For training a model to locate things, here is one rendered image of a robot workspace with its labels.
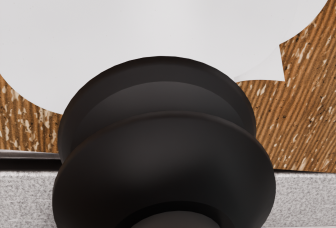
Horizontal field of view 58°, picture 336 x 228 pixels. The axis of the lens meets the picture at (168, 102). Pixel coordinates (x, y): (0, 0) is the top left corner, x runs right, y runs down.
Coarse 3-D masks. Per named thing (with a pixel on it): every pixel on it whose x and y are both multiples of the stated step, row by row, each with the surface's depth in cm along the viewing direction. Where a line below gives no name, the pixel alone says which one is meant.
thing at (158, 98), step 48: (144, 96) 5; (192, 96) 5; (96, 144) 4; (144, 144) 4; (192, 144) 4; (240, 144) 5; (96, 192) 4; (144, 192) 4; (192, 192) 4; (240, 192) 5
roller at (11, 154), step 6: (0, 150) 25; (6, 150) 25; (12, 150) 25; (18, 150) 25; (0, 156) 25; (6, 156) 25; (12, 156) 25; (18, 156) 25; (24, 156) 25; (30, 156) 25; (36, 156) 25; (42, 156) 26; (48, 156) 26; (54, 156) 26
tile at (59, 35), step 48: (0, 0) 13; (48, 0) 13; (96, 0) 13; (144, 0) 14; (192, 0) 14; (240, 0) 14; (288, 0) 14; (0, 48) 14; (48, 48) 14; (96, 48) 15; (144, 48) 15; (192, 48) 15; (240, 48) 15; (48, 96) 16
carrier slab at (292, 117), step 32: (320, 32) 20; (288, 64) 21; (320, 64) 22; (0, 96) 20; (256, 96) 23; (288, 96) 23; (320, 96) 23; (0, 128) 22; (32, 128) 22; (256, 128) 24; (288, 128) 24; (320, 128) 25; (288, 160) 26; (320, 160) 27
